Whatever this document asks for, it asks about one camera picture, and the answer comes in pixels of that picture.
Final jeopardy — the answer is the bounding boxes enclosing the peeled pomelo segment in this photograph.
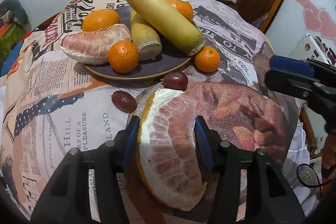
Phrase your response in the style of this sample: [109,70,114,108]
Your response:
[137,89,206,211]
[59,24,131,65]

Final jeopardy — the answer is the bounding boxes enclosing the white laptop with stickers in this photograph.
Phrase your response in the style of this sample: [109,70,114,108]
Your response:
[289,33,335,67]

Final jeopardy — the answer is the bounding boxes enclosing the orange tangerine off plate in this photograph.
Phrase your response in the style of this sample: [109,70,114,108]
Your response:
[194,46,221,73]

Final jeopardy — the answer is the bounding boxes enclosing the large yellow banana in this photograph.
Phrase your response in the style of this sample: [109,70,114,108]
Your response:
[127,0,205,56]

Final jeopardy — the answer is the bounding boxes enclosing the red grape left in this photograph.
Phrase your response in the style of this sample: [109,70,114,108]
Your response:
[111,90,137,113]

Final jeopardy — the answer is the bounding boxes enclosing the red grape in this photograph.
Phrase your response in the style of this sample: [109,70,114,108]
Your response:
[111,90,137,113]
[163,72,188,91]

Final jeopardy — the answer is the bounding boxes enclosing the red grape right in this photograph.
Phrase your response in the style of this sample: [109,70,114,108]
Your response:
[163,72,188,91]

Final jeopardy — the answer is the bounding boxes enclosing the orange tangerine back right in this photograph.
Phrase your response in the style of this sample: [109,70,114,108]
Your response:
[166,0,194,22]

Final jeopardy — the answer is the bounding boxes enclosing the orange tangerine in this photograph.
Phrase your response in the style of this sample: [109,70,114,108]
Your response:
[166,0,194,22]
[82,9,121,32]

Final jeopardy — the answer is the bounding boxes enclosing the dark round plate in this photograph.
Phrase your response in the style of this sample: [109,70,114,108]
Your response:
[83,6,191,81]

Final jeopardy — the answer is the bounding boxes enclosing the small yellow banana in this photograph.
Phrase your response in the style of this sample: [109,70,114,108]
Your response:
[130,10,162,61]

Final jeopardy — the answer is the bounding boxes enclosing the peeled pomelo segment on plate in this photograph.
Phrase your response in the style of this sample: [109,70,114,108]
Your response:
[59,24,131,65]

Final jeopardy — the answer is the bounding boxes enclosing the orange tangerine front plate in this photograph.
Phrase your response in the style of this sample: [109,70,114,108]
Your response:
[108,40,139,74]

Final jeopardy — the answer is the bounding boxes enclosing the orange tangerine back left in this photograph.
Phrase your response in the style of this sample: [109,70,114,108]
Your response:
[82,9,121,32]

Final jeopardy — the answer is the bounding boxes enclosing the colourful items at left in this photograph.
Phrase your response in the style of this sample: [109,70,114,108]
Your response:
[1,0,31,76]

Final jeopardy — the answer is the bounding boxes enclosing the black cable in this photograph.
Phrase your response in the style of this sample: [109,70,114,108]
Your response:
[295,162,326,196]

